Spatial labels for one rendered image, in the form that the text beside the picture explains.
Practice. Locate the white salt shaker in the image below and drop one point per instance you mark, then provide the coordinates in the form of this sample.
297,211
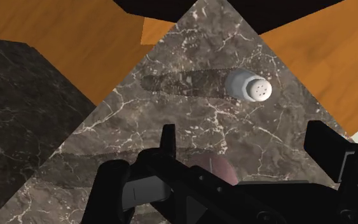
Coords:
247,86

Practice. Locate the reddish brown round object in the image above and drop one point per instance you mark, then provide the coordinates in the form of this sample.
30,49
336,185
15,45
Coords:
222,169

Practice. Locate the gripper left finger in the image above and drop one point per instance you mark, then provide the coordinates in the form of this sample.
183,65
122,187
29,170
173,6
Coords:
178,186

